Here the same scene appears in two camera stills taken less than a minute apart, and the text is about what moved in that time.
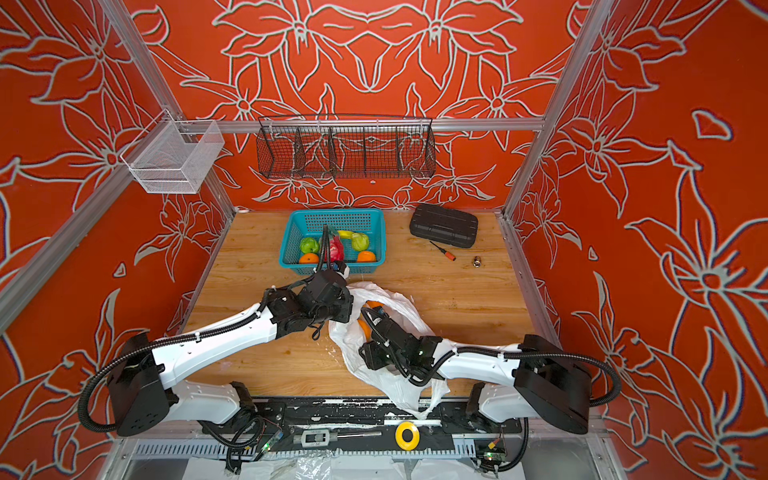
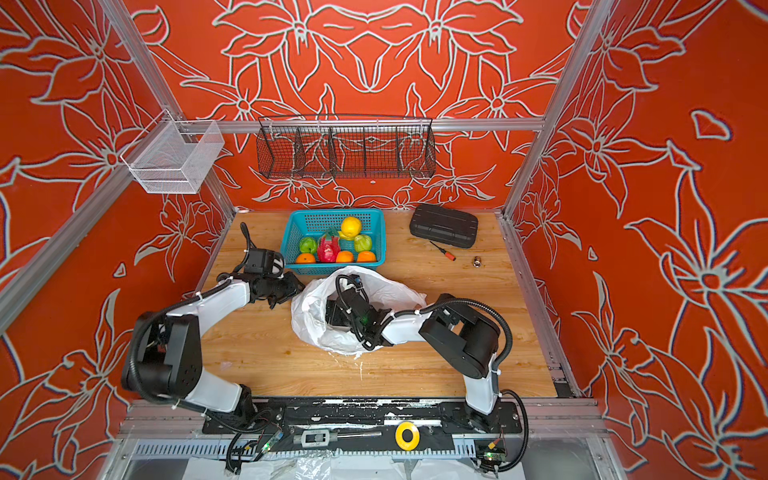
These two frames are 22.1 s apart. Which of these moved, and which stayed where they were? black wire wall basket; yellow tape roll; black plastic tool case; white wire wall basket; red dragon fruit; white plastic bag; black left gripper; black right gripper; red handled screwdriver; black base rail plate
Moved: black left gripper; black right gripper; white plastic bag
Stayed: red dragon fruit; yellow tape roll; black plastic tool case; white wire wall basket; black wire wall basket; black base rail plate; red handled screwdriver
